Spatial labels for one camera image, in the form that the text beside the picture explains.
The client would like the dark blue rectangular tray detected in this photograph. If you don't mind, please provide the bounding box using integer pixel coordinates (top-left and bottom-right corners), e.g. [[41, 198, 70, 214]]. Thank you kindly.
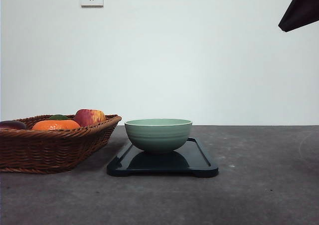
[[107, 138, 219, 178]]

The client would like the orange tangerine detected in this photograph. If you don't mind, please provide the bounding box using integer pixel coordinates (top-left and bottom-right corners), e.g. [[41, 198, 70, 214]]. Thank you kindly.
[[32, 120, 80, 131]]

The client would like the dark purple fruit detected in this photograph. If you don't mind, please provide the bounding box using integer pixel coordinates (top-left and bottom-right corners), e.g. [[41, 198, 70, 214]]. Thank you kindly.
[[0, 120, 27, 129]]

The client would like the dark green fruit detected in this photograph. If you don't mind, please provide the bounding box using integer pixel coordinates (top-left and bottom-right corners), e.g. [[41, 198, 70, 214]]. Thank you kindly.
[[49, 114, 69, 120]]

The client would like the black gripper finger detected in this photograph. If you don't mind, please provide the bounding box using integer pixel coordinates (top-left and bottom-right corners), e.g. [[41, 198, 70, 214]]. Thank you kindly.
[[278, 0, 319, 32]]

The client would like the light green ribbed bowl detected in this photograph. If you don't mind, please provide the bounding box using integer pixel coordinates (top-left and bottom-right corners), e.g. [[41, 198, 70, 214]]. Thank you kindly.
[[125, 118, 192, 153]]

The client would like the red yellow apple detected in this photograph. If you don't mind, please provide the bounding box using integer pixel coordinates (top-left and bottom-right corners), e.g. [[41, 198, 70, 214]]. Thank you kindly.
[[75, 109, 106, 126]]

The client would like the brown wicker basket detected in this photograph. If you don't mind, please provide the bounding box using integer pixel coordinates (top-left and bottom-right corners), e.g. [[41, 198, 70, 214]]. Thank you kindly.
[[0, 114, 121, 174]]

